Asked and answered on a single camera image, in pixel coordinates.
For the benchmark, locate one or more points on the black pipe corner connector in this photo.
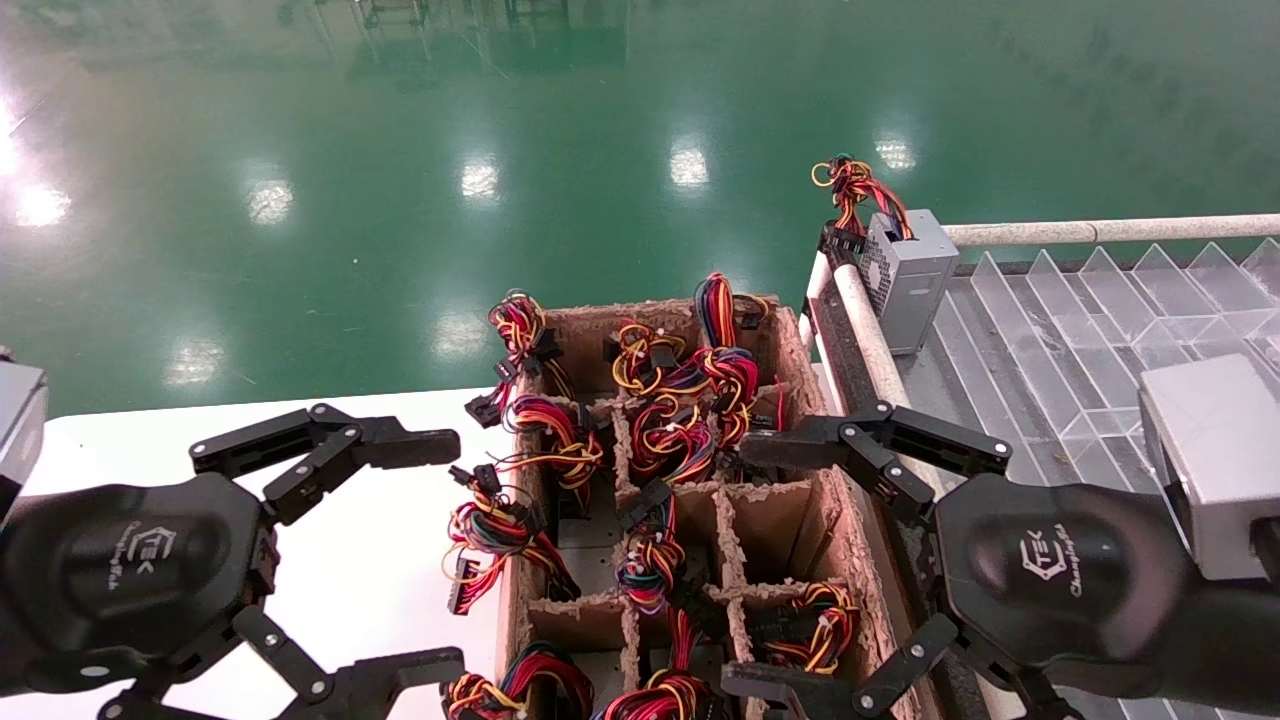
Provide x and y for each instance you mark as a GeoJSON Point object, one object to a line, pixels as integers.
{"type": "Point", "coordinates": [840, 245]}

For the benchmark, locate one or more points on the dark grey rack side rail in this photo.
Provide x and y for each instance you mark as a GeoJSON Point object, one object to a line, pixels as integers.
{"type": "Point", "coordinates": [840, 350]}

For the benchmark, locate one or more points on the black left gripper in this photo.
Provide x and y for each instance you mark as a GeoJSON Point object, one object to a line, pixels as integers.
{"type": "Point", "coordinates": [150, 570]}

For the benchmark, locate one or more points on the grey power supply unit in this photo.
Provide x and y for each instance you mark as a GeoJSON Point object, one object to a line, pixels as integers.
{"type": "Point", "coordinates": [915, 290]}

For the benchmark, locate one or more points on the clear acrylic divider grid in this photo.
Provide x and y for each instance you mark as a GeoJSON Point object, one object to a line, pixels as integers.
{"type": "Point", "coordinates": [1100, 300]}

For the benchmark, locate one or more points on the white rack side pipe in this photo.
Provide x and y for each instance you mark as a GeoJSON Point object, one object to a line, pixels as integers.
{"type": "Point", "coordinates": [865, 320]}

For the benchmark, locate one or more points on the short white rack leg pipe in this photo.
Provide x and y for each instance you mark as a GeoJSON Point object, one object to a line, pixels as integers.
{"type": "Point", "coordinates": [818, 275]}

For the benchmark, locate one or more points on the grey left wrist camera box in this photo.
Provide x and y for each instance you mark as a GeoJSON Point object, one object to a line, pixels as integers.
{"type": "Point", "coordinates": [20, 430]}

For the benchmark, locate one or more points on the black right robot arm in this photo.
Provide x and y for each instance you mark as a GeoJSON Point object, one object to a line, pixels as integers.
{"type": "Point", "coordinates": [1240, 650]}

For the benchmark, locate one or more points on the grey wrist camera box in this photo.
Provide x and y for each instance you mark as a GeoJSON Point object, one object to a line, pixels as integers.
{"type": "Point", "coordinates": [1220, 460]}
{"type": "Point", "coordinates": [20, 430]}

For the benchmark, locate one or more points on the long white rack pipe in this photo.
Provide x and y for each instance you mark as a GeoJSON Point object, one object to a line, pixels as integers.
{"type": "Point", "coordinates": [1100, 230]}

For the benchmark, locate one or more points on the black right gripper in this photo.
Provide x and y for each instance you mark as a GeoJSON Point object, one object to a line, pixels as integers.
{"type": "Point", "coordinates": [1060, 570]}

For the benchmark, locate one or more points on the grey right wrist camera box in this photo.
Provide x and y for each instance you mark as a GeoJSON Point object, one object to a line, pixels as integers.
{"type": "Point", "coordinates": [1220, 460]}

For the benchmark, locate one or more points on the brown cardboard divider box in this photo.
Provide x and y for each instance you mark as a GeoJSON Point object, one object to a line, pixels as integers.
{"type": "Point", "coordinates": [590, 345]}

